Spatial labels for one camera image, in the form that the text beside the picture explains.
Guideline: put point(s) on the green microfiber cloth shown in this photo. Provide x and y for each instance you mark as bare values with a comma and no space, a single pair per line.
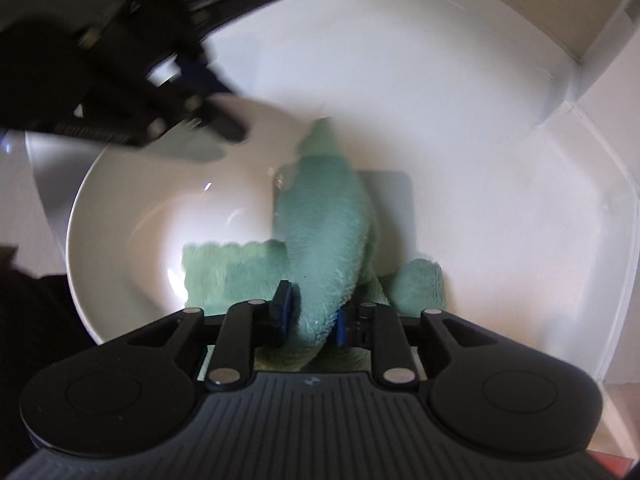
320,240

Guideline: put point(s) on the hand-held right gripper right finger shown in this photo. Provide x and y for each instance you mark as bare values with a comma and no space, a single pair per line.
342,329

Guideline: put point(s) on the white ceramic plate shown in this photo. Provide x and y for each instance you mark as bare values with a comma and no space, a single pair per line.
140,220

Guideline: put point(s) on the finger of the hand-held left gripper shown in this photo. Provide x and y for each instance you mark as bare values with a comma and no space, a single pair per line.
210,112
160,30

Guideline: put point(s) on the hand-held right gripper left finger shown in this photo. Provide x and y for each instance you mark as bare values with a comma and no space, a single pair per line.
283,310

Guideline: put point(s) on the person's dark clothing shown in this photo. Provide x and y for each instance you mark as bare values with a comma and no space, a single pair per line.
35,340

